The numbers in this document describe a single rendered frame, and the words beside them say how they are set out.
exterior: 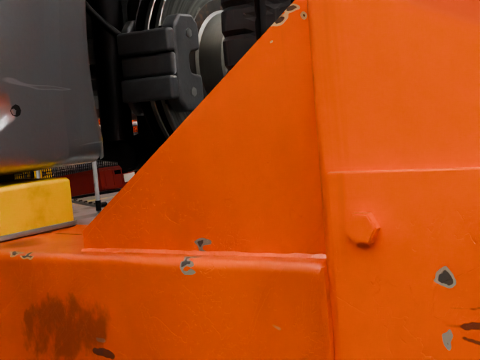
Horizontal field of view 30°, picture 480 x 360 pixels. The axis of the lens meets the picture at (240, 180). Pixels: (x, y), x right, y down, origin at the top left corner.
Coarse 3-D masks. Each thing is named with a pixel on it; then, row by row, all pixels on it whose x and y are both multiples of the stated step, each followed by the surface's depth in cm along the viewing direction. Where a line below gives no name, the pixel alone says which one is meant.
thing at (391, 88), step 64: (320, 0) 57; (384, 0) 54; (448, 0) 52; (320, 64) 57; (384, 64) 55; (448, 64) 52; (320, 128) 58; (384, 128) 55; (448, 128) 53; (384, 192) 55; (448, 192) 53; (384, 256) 56; (448, 256) 53; (384, 320) 56; (448, 320) 54
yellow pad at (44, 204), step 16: (0, 192) 83; (16, 192) 85; (32, 192) 86; (48, 192) 88; (64, 192) 90; (0, 208) 83; (16, 208) 85; (32, 208) 86; (48, 208) 88; (64, 208) 90; (0, 224) 83; (16, 224) 84; (32, 224) 86; (48, 224) 88; (64, 224) 89; (0, 240) 82
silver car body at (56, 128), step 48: (0, 0) 83; (48, 0) 88; (0, 48) 83; (48, 48) 88; (0, 96) 83; (48, 96) 88; (96, 96) 277; (0, 144) 83; (48, 144) 88; (96, 144) 93
